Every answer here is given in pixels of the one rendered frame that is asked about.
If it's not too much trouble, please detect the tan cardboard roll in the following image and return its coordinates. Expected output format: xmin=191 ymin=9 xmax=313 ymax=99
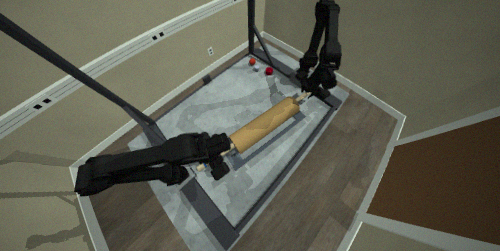
xmin=229 ymin=96 xmax=300 ymax=154

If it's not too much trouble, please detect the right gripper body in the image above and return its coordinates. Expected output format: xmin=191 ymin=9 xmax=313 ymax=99
xmin=199 ymin=132 xmax=230 ymax=180

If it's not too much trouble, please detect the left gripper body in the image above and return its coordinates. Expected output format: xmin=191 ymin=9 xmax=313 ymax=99
xmin=295 ymin=70 xmax=331 ymax=100

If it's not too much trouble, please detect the tan cylindrical bar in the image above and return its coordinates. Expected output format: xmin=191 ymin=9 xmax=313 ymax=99
xmin=197 ymin=92 xmax=311 ymax=172

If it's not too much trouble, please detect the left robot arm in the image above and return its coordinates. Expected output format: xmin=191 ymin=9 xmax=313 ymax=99
xmin=296 ymin=0 xmax=342 ymax=93

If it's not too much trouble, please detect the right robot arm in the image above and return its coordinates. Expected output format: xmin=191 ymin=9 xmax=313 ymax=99
xmin=74 ymin=132 xmax=231 ymax=196

